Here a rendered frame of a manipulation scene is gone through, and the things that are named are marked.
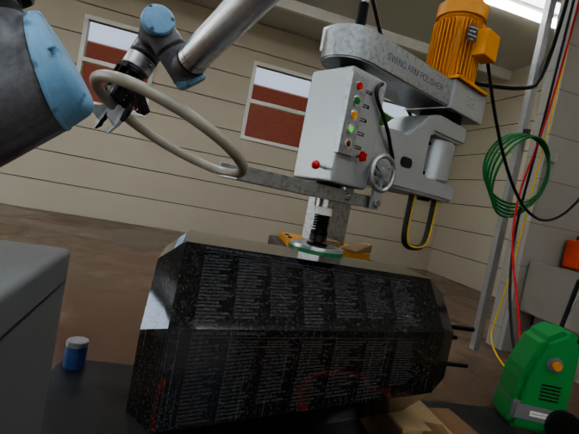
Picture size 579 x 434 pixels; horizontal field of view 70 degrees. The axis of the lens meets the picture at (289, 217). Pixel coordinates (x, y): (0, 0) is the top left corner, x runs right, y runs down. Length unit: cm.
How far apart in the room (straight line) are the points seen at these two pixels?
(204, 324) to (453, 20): 171
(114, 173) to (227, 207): 205
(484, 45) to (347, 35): 78
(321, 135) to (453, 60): 84
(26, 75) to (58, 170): 731
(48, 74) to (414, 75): 144
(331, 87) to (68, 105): 111
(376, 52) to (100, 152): 657
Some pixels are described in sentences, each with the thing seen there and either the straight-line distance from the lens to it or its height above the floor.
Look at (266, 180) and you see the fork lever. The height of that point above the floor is 106.
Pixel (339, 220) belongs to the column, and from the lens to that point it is 250.
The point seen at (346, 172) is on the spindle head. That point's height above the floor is 115.
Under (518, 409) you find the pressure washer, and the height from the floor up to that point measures 11.
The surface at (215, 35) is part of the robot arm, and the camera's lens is 113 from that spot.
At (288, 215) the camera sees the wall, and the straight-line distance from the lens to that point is 794.
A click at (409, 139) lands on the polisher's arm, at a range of 182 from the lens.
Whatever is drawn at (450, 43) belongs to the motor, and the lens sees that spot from 219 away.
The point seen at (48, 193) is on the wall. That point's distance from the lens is 798.
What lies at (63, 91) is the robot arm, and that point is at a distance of 64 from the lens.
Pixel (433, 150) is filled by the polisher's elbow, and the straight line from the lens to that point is 206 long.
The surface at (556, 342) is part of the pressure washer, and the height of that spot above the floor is 52.
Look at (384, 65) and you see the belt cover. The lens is 167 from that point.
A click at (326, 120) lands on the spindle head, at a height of 133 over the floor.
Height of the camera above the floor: 103
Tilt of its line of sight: 3 degrees down
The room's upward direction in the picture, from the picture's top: 11 degrees clockwise
